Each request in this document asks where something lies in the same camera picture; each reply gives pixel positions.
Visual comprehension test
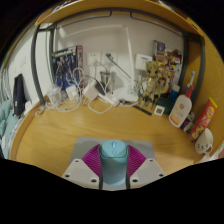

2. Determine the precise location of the white cable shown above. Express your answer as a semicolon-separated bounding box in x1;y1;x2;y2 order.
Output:
87;98;115;115

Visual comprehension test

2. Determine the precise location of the white mug with print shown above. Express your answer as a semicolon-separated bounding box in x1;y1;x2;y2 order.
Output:
194;128;214;155

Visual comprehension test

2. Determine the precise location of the white charger block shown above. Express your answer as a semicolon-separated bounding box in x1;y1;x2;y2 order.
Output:
83;83;100;101

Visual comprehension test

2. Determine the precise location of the white lotion bottle red pump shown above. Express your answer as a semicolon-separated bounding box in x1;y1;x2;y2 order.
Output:
168;83;195;129

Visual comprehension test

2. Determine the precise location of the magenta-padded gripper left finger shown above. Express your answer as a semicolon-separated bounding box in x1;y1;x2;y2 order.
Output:
61;143;102;190

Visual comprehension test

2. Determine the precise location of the small blue pack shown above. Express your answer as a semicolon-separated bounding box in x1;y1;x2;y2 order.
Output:
181;114;195;133

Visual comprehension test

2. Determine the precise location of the colourful model kit box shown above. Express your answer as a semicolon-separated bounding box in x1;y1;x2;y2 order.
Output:
153;39;183;68

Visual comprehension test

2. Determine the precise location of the black metal shelf frame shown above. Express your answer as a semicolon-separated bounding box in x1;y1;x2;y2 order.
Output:
30;8;206;106

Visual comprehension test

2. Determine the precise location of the small white square clock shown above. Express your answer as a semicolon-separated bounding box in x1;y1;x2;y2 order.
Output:
153;105;165;117

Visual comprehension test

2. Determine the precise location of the brown tree creature figurine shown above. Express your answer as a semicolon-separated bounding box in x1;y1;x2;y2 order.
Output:
136;60;162;116

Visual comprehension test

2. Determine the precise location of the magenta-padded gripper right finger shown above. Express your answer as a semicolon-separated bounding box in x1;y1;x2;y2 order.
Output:
126;144;167;190

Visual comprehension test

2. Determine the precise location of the dark green round container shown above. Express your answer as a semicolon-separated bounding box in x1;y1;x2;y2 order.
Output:
159;96;174;114

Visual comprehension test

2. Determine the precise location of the white wall box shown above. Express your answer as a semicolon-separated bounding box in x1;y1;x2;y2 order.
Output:
134;53;153;71

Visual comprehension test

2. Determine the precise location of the white desk lamp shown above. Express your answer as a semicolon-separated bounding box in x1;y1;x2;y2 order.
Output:
58;24;140;103

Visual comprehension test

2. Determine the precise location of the blue robot model box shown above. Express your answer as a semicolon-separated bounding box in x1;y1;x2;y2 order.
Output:
51;45;84;90

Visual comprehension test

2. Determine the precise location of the wooden shelf unit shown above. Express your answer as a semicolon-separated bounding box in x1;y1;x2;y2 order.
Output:
34;0;201;34

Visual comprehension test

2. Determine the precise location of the white wall socket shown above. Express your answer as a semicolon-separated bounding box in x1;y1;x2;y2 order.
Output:
101;51;119;66

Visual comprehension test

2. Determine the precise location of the black bag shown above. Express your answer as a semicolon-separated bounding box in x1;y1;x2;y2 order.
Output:
13;73;28;117

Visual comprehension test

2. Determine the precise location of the light blue computer mouse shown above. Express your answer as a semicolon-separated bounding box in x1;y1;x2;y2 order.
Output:
98;139;130;187

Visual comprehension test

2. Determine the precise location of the blue bottle white nozzle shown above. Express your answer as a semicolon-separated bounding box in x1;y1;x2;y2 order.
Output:
185;70;198;101

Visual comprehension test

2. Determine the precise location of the clear plastic container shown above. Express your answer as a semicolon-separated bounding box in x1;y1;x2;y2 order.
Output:
46;84;65;106

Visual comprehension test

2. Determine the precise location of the orange chips can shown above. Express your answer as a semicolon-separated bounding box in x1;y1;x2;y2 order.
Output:
189;96;219;141

